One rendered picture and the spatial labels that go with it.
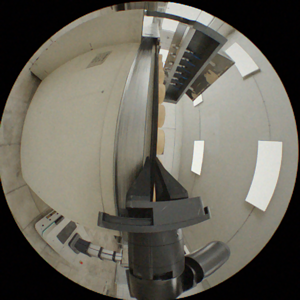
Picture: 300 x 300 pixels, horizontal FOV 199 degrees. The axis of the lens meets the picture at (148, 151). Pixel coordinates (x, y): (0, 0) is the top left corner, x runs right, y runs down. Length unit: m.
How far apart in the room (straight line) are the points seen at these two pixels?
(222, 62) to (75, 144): 0.73
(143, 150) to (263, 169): 2.07
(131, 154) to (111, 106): 0.10
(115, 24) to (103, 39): 0.10
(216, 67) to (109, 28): 0.58
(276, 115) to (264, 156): 0.81
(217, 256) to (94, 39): 0.69
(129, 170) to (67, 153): 0.14
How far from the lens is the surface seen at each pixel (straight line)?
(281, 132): 2.17
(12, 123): 0.89
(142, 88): 0.21
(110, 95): 0.20
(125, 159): 0.16
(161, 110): 0.16
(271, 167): 2.07
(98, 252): 0.98
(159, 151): 0.15
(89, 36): 0.55
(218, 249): 0.16
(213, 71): 0.68
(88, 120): 0.19
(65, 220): 0.97
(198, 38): 0.60
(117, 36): 0.51
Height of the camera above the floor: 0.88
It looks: 5 degrees up
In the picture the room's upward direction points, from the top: 93 degrees clockwise
